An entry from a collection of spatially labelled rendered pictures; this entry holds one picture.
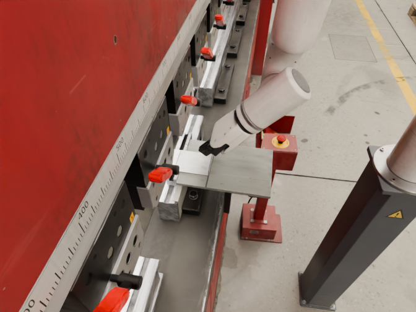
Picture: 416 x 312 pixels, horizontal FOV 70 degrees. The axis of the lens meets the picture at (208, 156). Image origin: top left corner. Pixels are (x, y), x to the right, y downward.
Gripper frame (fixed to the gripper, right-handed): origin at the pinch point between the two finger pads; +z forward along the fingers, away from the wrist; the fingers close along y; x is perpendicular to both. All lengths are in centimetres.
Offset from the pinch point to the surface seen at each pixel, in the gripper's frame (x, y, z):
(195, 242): 12.5, 19.0, 14.6
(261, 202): 67, -39, 44
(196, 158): 1.4, -1.6, 7.2
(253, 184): 15.1, 5.1, -4.0
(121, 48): -31, 27, -29
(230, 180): 10.1, 4.8, 0.2
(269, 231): 85, -34, 54
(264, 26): 45, -216, 36
